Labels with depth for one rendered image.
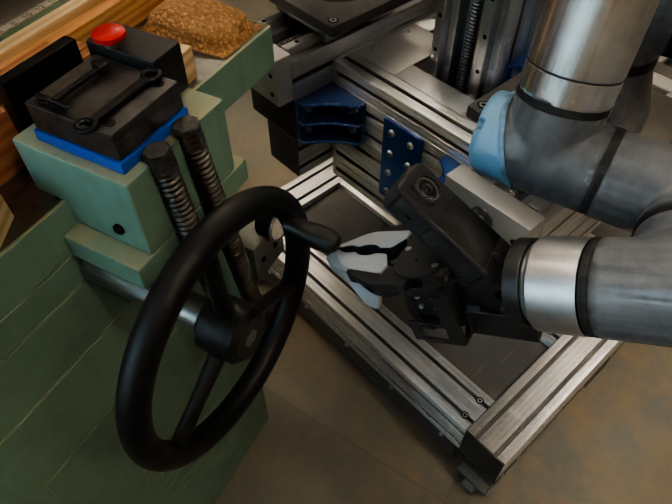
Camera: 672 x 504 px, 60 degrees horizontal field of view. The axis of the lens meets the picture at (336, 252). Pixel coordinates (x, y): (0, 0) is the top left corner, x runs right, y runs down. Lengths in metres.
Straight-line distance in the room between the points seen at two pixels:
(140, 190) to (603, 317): 0.38
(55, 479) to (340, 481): 0.71
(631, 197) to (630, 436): 1.10
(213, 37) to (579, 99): 0.46
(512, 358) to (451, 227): 0.85
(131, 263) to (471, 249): 0.31
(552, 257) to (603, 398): 1.14
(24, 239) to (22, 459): 0.27
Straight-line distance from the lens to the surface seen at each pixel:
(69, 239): 0.62
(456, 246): 0.47
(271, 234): 0.85
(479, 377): 1.27
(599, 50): 0.47
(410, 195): 0.46
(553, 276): 0.45
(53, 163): 0.58
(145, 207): 0.54
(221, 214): 0.48
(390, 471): 1.38
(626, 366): 1.65
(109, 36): 0.58
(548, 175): 0.50
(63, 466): 0.82
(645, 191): 0.50
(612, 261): 0.44
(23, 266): 0.61
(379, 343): 1.25
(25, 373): 0.68
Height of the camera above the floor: 1.29
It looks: 50 degrees down
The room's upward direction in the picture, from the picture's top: straight up
